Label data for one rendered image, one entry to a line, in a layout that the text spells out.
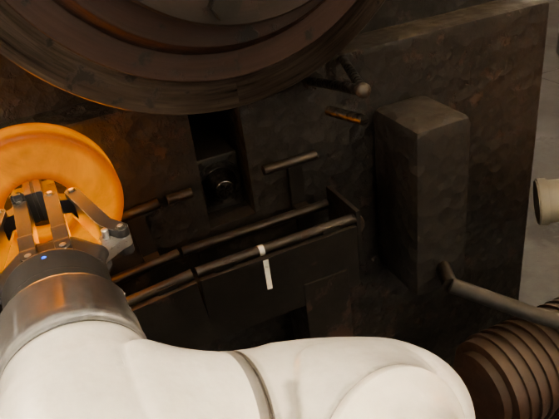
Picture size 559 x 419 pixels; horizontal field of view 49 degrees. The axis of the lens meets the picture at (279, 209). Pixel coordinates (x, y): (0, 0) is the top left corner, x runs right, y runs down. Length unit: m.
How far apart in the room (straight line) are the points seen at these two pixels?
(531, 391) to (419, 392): 0.47
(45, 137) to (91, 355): 0.29
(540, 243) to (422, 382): 1.63
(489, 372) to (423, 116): 0.32
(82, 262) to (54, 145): 0.17
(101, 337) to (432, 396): 0.18
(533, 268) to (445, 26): 1.14
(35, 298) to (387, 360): 0.21
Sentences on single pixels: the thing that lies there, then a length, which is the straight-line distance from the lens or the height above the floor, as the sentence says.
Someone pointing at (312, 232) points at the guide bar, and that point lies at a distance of 0.70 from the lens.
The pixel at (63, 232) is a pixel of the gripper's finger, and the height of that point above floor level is 0.85.
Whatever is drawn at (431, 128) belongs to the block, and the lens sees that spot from 0.72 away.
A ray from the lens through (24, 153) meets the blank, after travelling 0.59.
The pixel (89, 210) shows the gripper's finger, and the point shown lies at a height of 0.85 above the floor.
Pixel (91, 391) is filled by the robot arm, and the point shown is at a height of 0.88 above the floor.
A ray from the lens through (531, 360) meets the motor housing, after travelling 0.83.
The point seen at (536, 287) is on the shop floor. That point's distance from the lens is 1.79.
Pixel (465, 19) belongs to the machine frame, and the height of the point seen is 0.87.
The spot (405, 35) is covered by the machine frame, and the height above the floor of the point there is 0.87.
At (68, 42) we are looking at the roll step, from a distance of 0.53.
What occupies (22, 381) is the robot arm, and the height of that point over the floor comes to 0.87.
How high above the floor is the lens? 1.09
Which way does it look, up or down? 31 degrees down
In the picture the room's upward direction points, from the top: 8 degrees counter-clockwise
